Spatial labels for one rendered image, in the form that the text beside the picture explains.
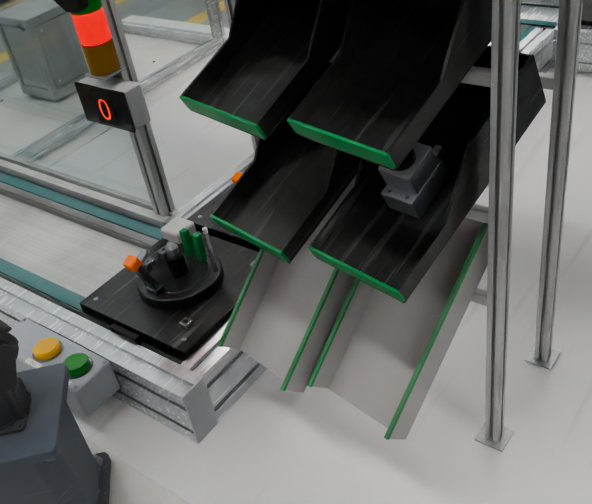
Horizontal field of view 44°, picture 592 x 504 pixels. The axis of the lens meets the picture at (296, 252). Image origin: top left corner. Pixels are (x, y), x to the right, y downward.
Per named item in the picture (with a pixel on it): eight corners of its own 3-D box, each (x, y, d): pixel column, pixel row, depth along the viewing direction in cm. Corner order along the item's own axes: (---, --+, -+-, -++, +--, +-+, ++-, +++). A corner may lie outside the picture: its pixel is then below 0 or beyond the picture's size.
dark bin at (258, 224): (289, 264, 84) (259, 230, 79) (219, 226, 93) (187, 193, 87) (425, 82, 90) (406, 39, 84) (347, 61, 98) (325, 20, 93)
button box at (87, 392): (87, 419, 109) (73, 390, 105) (4, 369, 120) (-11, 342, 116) (121, 387, 113) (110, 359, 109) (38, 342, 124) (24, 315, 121)
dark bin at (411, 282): (404, 304, 76) (380, 269, 71) (316, 258, 85) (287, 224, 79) (546, 102, 82) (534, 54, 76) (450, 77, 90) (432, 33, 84)
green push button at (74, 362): (77, 384, 107) (73, 375, 106) (60, 375, 110) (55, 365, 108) (97, 367, 110) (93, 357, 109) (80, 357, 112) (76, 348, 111)
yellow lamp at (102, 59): (104, 78, 118) (95, 48, 115) (84, 74, 120) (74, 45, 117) (127, 65, 121) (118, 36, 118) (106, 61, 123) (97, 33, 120)
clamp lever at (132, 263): (155, 292, 115) (130, 267, 109) (146, 289, 116) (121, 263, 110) (168, 274, 116) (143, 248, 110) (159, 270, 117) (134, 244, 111)
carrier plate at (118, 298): (187, 362, 108) (184, 352, 107) (82, 311, 121) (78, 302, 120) (285, 269, 122) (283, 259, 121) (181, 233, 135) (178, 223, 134)
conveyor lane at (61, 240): (202, 402, 114) (187, 357, 108) (-83, 256, 159) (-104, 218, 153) (308, 294, 130) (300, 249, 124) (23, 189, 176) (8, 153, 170)
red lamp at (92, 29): (94, 48, 115) (84, 17, 112) (74, 44, 117) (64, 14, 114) (118, 36, 118) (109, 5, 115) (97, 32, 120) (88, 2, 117)
